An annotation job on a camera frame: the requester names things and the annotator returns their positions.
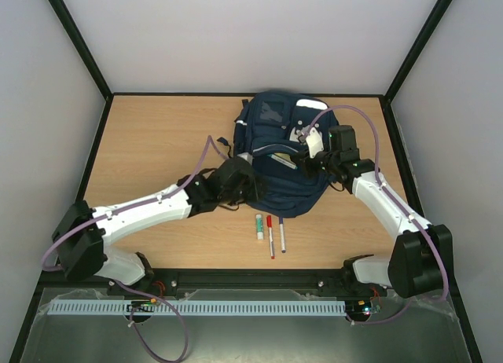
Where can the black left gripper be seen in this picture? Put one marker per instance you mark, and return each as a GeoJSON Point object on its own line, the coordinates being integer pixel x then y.
{"type": "Point", "coordinates": [255, 191]}

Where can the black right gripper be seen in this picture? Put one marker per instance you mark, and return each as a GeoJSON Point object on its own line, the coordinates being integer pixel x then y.
{"type": "Point", "coordinates": [310, 163]}

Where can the white glue stick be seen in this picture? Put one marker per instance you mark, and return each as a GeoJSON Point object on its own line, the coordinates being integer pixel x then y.
{"type": "Point", "coordinates": [259, 227]}

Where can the red marker pen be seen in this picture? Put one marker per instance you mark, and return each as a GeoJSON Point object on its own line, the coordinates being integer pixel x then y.
{"type": "Point", "coordinates": [270, 235]}

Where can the yellow highlighter pen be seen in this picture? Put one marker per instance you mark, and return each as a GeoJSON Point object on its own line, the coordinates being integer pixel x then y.
{"type": "Point", "coordinates": [279, 158]}

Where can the purple marker pen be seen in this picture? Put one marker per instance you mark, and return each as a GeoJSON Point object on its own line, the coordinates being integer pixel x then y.
{"type": "Point", "coordinates": [282, 235]}

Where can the navy blue student backpack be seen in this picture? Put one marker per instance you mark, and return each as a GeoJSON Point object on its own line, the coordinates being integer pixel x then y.
{"type": "Point", "coordinates": [269, 123]}

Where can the green marker pen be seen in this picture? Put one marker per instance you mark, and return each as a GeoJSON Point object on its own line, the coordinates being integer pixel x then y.
{"type": "Point", "coordinates": [289, 164]}

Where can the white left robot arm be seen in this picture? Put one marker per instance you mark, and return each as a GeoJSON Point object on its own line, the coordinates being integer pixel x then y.
{"type": "Point", "coordinates": [85, 237]}

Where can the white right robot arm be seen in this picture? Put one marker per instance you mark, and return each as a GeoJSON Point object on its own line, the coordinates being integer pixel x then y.
{"type": "Point", "coordinates": [422, 252]}

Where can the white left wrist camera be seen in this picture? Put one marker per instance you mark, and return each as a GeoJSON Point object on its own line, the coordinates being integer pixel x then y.
{"type": "Point", "coordinates": [246, 156]}

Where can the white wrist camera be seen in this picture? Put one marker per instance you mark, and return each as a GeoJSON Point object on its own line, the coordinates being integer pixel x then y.
{"type": "Point", "coordinates": [246, 156]}
{"type": "Point", "coordinates": [314, 141]}

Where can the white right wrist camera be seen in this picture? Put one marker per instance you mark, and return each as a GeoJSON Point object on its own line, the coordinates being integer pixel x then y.
{"type": "Point", "coordinates": [314, 141]}

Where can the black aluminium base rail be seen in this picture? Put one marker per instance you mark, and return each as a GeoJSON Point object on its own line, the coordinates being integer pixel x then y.
{"type": "Point", "coordinates": [341, 283]}

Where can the light blue cable duct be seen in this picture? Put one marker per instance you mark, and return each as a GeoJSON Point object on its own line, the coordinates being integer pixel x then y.
{"type": "Point", "coordinates": [85, 307]}

